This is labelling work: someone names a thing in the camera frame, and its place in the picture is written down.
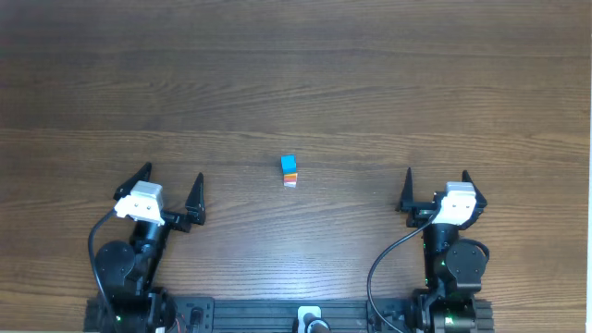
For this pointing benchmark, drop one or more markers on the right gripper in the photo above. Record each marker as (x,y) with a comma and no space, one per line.
(421,213)

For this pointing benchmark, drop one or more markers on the white cube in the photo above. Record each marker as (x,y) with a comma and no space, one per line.
(290,185)

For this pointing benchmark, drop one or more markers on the mounting rail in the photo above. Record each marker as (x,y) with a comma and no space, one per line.
(268,316)

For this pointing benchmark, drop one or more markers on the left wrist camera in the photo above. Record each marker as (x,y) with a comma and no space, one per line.
(141,202)

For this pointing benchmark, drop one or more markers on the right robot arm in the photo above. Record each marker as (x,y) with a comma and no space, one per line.
(462,268)

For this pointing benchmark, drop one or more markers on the orange cube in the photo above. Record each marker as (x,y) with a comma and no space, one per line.
(290,176)

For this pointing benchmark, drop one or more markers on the blue cube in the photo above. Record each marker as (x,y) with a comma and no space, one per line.
(288,163)

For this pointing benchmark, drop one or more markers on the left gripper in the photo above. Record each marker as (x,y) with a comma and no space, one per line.
(176,220)

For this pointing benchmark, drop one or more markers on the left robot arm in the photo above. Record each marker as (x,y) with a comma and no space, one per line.
(120,268)

